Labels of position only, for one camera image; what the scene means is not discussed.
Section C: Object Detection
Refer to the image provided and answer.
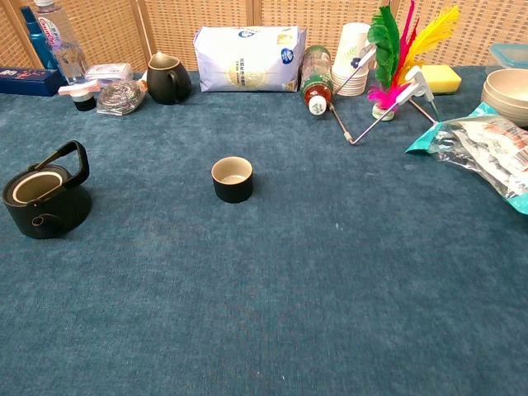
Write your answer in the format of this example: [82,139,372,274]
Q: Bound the blue bottle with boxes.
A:
[19,6,64,82]

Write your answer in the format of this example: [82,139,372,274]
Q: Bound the black teapot with handle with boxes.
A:
[2,139,93,240]

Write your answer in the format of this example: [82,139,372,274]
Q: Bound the black ceramic teacup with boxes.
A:
[210,155,255,204]

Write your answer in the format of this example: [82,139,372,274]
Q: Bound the white tissue pack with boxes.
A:
[194,25,309,93]

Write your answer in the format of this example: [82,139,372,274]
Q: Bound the brown tea drink bottle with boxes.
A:
[299,44,335,117]

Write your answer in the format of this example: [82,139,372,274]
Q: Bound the colourful feather shuttlecock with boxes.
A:
[366,0,460,122]

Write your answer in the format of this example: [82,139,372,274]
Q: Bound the stack of paper cups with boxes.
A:
[330,21,374,98]

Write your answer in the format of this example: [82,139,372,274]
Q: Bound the woven rattan folding screen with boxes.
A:
[0,0,528,74]

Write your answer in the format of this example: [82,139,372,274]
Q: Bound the black ceramic pitcher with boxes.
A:
[146,51,193,106]

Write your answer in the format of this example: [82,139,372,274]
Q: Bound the steel wool scrubber in wrap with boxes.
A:
[96,78,148,116]

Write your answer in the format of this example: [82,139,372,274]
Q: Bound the clear plastic water bottle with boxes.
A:
[33,0,90,86]

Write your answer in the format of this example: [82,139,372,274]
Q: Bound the pink card box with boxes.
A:
[84,62,134,83]

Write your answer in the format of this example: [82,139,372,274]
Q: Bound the stack of beige bowls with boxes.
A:
[480,68,528,129]

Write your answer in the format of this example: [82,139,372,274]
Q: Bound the yellow sponge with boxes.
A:
[421,64,462,96]

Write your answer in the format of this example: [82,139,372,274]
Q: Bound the teal table cloth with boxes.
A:
[0,64,528,396]

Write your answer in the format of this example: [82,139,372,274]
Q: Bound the dark blue rectangular box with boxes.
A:
[0,67,64,97]

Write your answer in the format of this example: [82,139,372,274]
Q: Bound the metal wire stand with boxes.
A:
[328,44,441,147]

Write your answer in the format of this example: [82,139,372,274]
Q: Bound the teal plastic snack bag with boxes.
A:
[404,101,528,215]

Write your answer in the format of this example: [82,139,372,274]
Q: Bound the small black jar white lid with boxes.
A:
[58,79,101,112]

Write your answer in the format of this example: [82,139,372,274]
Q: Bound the clear container with teal lid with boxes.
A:
[488,42,528,75]

